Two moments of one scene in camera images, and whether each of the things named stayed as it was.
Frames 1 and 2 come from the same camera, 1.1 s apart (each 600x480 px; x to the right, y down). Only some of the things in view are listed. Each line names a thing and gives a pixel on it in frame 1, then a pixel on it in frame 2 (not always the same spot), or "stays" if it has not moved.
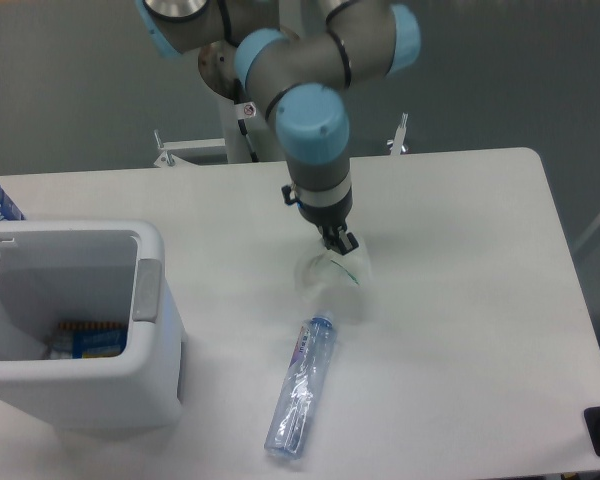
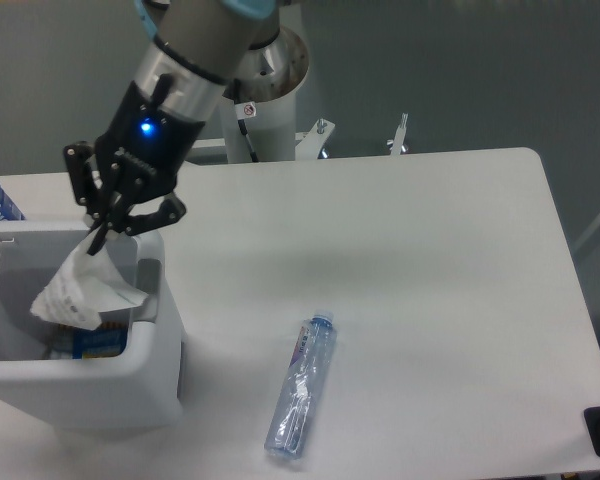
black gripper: (327, 219) -> (139, 150)
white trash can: (37, 273) stays
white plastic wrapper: (325, 276) -> (88, 284)
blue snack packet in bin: (85, 340) stays
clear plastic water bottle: (310, 360) stays
